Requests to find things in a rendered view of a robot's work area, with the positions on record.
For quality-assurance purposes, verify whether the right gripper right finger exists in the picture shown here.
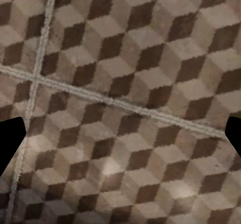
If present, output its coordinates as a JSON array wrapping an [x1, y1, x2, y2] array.
[[225, 117, 241, 157]]

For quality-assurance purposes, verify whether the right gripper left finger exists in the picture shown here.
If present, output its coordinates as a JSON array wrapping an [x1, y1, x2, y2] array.
[[0, 117, 26, 177]]

